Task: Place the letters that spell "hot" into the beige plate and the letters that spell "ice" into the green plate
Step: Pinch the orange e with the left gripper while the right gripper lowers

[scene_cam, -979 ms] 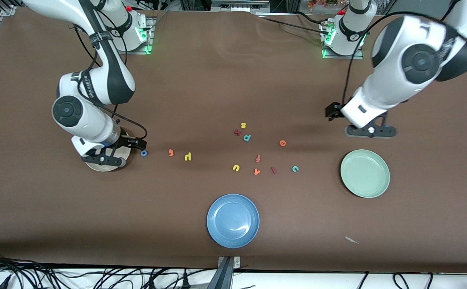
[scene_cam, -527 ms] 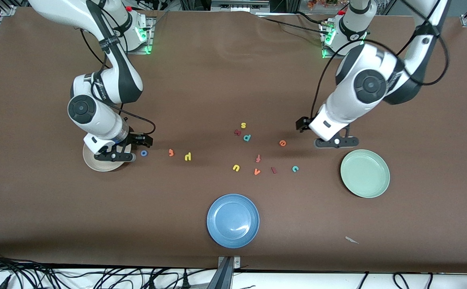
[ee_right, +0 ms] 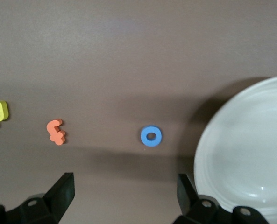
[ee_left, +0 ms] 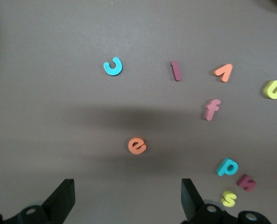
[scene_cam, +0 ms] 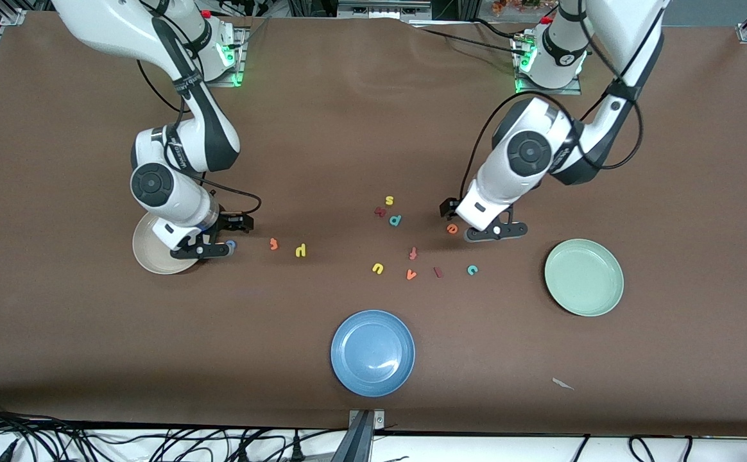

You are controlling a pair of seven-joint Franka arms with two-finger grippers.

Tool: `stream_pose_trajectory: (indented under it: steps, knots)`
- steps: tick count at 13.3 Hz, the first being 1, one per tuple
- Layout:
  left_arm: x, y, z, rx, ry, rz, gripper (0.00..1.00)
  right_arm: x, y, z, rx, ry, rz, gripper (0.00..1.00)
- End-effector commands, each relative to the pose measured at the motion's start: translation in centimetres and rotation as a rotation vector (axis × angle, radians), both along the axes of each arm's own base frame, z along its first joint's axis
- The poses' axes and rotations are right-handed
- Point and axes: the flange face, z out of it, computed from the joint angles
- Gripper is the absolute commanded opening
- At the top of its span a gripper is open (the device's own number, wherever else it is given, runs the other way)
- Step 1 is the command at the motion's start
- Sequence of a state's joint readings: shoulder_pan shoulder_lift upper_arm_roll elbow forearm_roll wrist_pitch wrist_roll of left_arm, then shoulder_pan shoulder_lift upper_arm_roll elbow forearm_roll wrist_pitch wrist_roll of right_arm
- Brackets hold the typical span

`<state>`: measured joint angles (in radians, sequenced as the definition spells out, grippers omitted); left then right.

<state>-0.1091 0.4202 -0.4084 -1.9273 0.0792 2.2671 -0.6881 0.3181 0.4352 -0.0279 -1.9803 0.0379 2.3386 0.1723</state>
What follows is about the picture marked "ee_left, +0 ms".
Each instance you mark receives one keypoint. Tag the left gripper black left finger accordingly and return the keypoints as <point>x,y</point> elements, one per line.
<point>56,205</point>

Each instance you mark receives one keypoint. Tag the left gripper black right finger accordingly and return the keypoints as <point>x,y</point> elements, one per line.
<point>193,207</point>

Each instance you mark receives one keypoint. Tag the orange foam letter e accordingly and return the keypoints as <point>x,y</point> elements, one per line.
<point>138,151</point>

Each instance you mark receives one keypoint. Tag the maroon foam letter l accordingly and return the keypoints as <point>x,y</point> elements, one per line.
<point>176,71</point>

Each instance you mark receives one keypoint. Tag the teal foam letter c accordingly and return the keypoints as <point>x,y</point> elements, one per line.
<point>112,72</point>

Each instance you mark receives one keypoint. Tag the yellow foam letter s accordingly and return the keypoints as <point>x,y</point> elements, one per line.
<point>229,198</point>

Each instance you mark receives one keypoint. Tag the teal foam letter p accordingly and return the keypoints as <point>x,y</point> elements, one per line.
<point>222,170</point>

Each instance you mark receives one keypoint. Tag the maroon foam letter z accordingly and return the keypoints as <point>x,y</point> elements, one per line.
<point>245,183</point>

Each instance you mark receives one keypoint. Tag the pink foam letter f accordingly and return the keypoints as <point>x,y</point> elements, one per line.
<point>209,114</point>

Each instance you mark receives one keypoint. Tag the brown paper table cover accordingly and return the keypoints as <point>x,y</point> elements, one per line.
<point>58,70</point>

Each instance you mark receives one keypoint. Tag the yellow foam letter u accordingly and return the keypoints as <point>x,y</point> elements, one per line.
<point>267,92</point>

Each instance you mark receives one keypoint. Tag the orange foam letter v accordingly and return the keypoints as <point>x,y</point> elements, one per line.
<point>228,68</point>

